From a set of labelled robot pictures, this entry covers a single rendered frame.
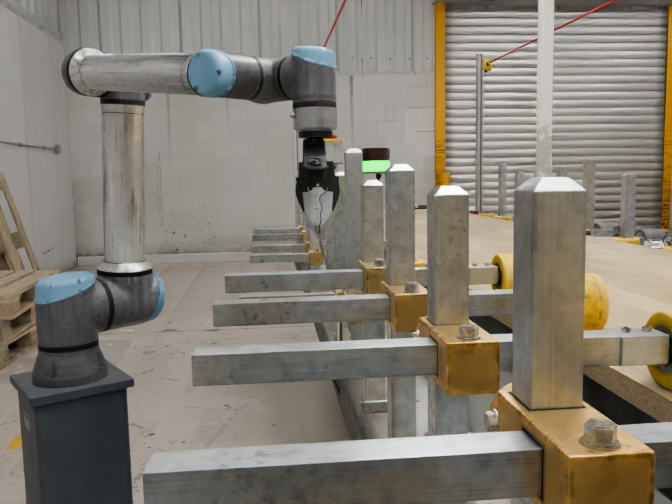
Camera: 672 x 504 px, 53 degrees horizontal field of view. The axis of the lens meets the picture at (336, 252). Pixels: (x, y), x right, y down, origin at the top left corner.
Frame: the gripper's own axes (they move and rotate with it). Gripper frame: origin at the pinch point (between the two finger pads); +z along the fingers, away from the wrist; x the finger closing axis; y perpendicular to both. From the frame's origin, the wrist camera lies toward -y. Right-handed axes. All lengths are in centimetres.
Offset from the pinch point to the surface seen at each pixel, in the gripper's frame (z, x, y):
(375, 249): 1.9, -8.0, -24.0
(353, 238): 2.3, -7.4, 1.0
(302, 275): 5.5, 5.0, -27.8
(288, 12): -218, -25, 765
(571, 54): -163, -403, 759
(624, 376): 11, -28, -71
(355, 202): -5.2, -7.9, 1.0
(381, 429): 31.1, -7.2, -32.3
